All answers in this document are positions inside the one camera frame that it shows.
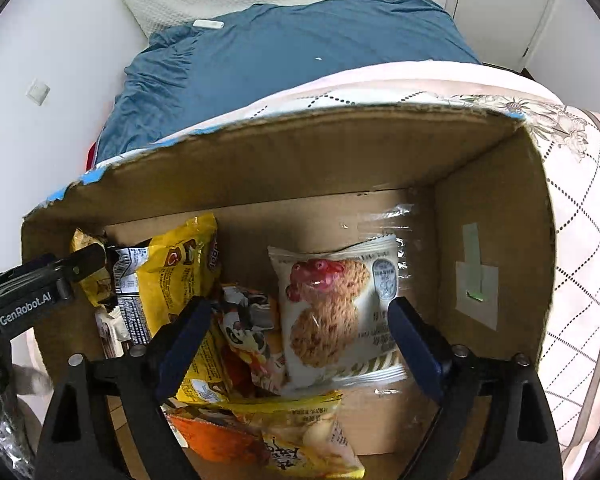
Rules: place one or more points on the white door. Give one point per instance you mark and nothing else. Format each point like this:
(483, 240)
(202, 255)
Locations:
(500, 10)

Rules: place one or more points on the black wafer bar packet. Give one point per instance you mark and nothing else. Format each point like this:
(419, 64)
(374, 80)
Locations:
(127, 300)

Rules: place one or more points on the blue bedsheet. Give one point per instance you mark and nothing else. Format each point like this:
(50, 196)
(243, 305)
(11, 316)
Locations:
(280, 60)

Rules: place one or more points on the cardboard box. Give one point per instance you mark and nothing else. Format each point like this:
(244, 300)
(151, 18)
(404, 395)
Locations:
(330, 170)

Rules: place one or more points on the white brown chocolate packet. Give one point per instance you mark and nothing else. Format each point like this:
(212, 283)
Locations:
(111, 327)

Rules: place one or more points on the large yellow snack packet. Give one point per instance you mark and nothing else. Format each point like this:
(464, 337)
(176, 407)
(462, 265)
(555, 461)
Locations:
(175, 270)

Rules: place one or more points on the small yellow snack packet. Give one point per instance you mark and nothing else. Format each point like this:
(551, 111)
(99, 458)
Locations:
(97, 287)

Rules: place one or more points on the white cookie packet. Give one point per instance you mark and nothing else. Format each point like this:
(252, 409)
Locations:
(330, 310)

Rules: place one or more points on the beige peanut snack packet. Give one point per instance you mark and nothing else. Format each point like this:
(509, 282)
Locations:
(305, 440)

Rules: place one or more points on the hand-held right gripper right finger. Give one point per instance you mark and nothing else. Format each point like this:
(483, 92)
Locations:
(415, 347)

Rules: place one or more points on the white wall socket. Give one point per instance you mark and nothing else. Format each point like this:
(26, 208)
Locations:
(38, 91)

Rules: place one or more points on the orange snack packet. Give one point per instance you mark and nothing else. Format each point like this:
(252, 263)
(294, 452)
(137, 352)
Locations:
(210, 435)

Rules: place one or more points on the panda print snack packet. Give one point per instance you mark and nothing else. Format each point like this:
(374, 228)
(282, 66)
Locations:
(245, 330)

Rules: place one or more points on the small white remote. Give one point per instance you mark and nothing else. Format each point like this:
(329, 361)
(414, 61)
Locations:
(208, 24)

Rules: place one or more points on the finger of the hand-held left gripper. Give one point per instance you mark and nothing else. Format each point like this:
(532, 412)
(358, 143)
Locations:
(87, 259)

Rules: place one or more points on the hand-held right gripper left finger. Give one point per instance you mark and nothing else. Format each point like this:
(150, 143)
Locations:
(185, 347)

